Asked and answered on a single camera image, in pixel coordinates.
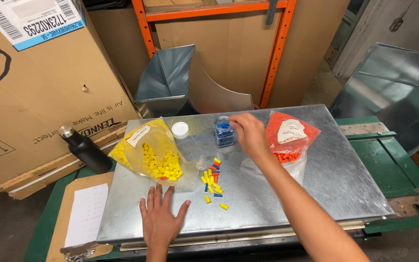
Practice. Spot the person's right hand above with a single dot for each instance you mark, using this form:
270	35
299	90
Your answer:
254	140

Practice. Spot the person's left hand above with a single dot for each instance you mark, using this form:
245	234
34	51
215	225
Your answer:
160	222

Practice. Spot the person's right fingers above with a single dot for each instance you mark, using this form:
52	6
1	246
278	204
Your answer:
239	125

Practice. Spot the clear plastic jar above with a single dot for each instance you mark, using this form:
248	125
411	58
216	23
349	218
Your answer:
224	134

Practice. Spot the white jar lid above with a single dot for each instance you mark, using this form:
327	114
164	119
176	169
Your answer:
180	129

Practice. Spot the plain cardboard sheets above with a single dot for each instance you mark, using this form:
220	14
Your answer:
231	47

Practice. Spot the orange shelf rack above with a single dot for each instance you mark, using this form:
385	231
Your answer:
278	54

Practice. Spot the galvanized sheet metal plate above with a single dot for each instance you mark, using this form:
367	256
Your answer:
333	174

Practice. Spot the small grey metal plate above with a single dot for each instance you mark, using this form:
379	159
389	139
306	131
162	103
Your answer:
364	128

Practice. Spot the green work table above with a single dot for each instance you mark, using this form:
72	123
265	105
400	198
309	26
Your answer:
387	163

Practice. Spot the black metal bottle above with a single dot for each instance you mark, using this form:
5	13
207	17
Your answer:
86	151

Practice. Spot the large sheet metal panel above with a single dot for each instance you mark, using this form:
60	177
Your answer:
395	91

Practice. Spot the white paper sheet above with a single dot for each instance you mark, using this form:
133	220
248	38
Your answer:
86	214

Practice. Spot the large printed cardboard box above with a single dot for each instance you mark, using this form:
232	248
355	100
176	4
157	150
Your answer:
49	91

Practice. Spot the brown clipboard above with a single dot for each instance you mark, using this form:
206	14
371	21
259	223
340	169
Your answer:
58	225

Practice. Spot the white shipping label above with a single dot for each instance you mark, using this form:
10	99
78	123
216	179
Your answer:
31	18

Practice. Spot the sheet metal duct fitting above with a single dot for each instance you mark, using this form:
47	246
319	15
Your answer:
180	83

